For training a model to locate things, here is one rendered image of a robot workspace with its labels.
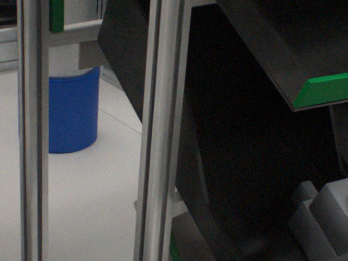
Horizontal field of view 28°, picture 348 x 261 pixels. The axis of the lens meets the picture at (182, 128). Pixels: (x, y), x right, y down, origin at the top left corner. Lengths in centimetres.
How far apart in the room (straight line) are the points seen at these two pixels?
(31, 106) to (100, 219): 58
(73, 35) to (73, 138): 75
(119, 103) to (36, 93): 99
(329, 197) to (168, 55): 15
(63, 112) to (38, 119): 70
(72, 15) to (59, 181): 30
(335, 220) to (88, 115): 92
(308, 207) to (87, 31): 25
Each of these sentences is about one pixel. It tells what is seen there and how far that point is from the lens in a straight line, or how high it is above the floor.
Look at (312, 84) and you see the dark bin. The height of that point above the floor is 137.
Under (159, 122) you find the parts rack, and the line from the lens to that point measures 47.
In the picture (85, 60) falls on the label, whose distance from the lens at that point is 65.
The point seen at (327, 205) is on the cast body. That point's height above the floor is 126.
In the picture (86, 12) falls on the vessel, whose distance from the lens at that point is 129.
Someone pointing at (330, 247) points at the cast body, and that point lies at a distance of 50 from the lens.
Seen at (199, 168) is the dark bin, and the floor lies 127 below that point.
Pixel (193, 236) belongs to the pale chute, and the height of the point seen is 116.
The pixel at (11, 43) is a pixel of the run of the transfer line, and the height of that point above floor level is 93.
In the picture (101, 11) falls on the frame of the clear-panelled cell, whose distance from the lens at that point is 168.
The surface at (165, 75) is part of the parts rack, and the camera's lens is 45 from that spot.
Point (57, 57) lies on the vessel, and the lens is 130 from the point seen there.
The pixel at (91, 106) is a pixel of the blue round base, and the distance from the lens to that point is 136.
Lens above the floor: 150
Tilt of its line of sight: 25 degrees down
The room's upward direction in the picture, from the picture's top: 5 degrees clockwise
